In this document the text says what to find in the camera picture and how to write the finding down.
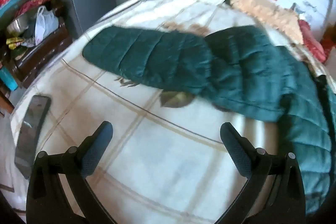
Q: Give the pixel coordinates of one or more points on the teal container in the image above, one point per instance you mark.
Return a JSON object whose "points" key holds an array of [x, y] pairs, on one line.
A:
{"points": [[8, 79]]}

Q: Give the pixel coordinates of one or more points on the beige fringed pillow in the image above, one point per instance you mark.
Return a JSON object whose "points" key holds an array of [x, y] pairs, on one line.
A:
{"points": [[262, 8]]}

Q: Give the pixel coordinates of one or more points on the yellow snack packet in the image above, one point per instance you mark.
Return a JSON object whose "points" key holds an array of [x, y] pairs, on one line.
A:
{"points": [[14, 42]]}

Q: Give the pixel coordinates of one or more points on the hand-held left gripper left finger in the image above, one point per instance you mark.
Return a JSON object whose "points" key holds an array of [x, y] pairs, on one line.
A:
{"points": [[98, 144]]}

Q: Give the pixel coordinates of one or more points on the red ruffled pillow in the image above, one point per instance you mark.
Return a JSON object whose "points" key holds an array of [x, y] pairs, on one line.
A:
{"points": [[312, 43]]}

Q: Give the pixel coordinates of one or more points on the red patterned cloth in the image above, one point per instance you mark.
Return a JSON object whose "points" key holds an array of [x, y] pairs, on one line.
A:
{"points": [[36, 2]]}

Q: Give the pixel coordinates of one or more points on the metal bowl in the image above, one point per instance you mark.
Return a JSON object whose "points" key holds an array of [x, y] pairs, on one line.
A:
{"points": [[18, 24]]}

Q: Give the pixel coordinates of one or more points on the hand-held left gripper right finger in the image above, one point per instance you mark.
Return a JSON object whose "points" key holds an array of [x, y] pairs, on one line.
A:
{"points": [[236, 149]]}

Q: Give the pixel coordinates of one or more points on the floral plaid bedsheet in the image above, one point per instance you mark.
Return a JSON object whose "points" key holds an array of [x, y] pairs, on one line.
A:
{"points": [[157, 161]]}

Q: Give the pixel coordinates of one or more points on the dark wooden cabinet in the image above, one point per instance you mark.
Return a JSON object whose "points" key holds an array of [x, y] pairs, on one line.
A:
{"points": [[44, 53]]}

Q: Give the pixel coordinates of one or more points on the green puffer jacket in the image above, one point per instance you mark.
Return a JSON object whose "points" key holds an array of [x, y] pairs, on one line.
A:
{"points": [[170, 56]]}

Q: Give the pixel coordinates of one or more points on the black smartphone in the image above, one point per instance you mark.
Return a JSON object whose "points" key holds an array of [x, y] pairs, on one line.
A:
{"points": [[31, 129]]}

